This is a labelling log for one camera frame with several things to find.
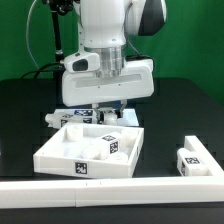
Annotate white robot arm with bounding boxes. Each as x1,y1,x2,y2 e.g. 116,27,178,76
62,0,167,123

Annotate grey cable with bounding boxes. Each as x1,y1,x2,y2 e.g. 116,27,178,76
25,0,44,78

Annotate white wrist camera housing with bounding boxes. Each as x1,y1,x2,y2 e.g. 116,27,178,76
64,52,100,73

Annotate black cables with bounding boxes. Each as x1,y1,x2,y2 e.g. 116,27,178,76
20,59,66,80

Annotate white marker base sheet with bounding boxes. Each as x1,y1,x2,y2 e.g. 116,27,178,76
54,109,139,127

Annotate white square tabletop tray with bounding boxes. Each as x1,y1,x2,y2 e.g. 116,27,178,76
33,123,144,178

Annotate white L-shaped obstacle fence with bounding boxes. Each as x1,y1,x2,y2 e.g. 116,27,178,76
0,136,224,209

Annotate black camera stand pole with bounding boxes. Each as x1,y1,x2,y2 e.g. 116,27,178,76
42,0,73,81

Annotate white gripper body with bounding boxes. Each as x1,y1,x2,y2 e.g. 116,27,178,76
62,63,154,106

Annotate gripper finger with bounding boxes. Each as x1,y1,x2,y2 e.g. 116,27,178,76
92,103,100,123
116,99,127,118

